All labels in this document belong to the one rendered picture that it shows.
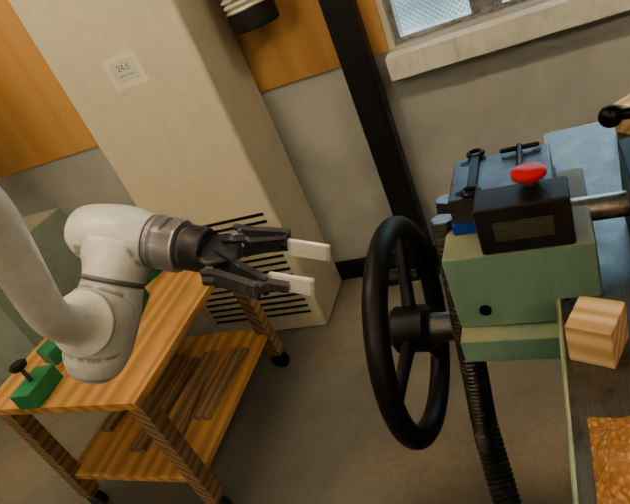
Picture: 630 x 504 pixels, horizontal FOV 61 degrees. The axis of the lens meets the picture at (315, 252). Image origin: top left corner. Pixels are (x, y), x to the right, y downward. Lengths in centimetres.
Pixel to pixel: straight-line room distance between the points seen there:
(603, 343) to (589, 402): 5
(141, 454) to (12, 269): 117
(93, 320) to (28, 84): 172
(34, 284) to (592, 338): 61
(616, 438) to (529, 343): 17
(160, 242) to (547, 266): 57
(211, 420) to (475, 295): 128
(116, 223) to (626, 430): 73
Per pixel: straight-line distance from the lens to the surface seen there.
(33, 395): 158
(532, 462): 153
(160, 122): 183
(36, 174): 272
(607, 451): 42
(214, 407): 173
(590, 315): 48
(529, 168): 51
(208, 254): 84
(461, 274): 54
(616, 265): 58
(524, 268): 53
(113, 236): 90
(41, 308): 76
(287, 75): 192
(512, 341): 56
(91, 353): 88
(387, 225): 63
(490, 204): 50
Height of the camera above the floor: 126
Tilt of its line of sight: 29 degrees down
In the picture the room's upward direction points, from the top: 24 degrees counter-clockwise
